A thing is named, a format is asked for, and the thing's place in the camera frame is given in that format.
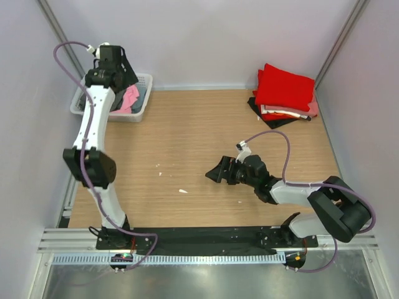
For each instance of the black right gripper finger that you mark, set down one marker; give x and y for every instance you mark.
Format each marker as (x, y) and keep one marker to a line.
(216, 175)
(224, 164)

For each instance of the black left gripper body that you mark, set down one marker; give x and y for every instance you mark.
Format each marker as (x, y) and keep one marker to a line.
(125, 76)

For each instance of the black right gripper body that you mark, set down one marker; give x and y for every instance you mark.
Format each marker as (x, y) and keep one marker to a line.
(229, 171)

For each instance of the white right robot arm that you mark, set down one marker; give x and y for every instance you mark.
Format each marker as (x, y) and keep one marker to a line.
(336, 209)

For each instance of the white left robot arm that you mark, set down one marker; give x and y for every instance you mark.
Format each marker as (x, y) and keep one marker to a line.
(87, 159)

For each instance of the white plastic laundry basket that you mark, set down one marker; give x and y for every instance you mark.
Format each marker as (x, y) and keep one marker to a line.
(136, 114)

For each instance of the blue grey t shirt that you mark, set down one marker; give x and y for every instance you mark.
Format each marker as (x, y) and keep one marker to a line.
(137, 105)

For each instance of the orange red folded t shirt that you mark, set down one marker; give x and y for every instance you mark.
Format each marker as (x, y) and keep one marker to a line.
(276, 116)

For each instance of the black folded t shirt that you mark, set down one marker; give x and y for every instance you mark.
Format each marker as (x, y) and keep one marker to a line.
(272, 124)

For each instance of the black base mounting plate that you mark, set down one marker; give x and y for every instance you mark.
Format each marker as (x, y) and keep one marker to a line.
(203, 241)

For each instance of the pink white folded t shirt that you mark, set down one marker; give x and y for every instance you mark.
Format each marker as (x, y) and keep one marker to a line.
(312, 112)

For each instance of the white slotted cable duct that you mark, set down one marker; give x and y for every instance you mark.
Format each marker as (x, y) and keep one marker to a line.
(127, 259)

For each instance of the aluminium frame rail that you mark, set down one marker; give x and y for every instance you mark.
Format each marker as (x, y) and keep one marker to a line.
(81, 240)

